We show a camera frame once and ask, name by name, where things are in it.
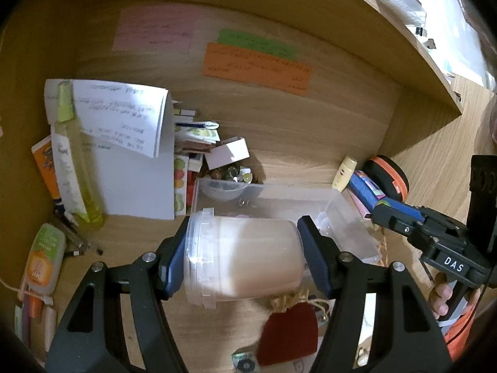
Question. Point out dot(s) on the orange box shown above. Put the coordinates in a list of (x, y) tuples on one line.
[(44, 167)]

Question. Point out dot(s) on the clear plastic storage bin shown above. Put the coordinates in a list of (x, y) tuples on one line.
[(295, 202)]

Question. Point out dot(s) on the person's right forearm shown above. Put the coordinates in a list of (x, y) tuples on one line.
[(460, 338)]

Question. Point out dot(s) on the wooden desktop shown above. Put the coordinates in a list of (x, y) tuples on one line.
[(128, 237)]

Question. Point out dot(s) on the cream highlighter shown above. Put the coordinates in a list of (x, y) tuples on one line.
[(49, 328)]

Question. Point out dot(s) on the red pouch with gold bell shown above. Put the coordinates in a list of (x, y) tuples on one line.
[(287, 334)]

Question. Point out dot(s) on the fruit sticker sheet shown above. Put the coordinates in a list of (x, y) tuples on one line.
[(180, 186)]

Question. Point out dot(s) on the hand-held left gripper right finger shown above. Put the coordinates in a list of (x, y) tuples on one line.
[(316, 257)]

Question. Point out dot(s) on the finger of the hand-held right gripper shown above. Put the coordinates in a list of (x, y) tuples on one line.
[(396, 221)]

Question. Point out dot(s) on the cream lotion tube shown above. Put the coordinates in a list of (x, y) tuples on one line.
[(343, 173)]

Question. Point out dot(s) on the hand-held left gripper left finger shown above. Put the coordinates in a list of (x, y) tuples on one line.
[(176, 257)]

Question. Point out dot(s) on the yellow-green spray bottle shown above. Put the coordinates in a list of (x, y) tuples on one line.
[(70, 171)]

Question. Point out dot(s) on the small white cardboard box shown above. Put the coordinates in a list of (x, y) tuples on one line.
[(227, 153)]

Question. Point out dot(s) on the folded white handwritten paper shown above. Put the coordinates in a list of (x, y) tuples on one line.
[(124, 116)]

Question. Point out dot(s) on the translucent plastic jar with lid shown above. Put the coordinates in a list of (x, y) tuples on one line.
[(248, 256)]

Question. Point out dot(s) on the person's right hand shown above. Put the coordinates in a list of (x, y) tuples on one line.
[(442, 295)]

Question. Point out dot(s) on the white paper sheet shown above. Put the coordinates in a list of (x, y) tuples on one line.
[(132, 186)]

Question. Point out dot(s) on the orange highlighter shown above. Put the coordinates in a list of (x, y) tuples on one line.
[(35, 307)]

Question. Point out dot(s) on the small packet with black disc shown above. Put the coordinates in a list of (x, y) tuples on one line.
[(245, 363)]

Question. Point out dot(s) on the clear plastic lidded box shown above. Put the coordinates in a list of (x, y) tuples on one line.
[(400, 2)]

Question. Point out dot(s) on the black and orange round case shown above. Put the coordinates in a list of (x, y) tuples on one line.
[(388, 175)]

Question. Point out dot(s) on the blue zip pouch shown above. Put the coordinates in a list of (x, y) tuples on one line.
[(365, 188)]

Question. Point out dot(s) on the pink paper note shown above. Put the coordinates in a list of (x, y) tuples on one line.
[(155, 29)]

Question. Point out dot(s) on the orange paper note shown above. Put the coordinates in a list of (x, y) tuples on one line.
[(256, 68)]

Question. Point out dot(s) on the stack of cards and packets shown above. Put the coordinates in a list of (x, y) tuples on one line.
[(196, 136)]

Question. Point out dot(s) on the green paper note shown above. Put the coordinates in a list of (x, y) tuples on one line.
[(256, 42)]

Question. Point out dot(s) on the small clear bowl of beads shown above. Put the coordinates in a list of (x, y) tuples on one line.
[(229, 176)]

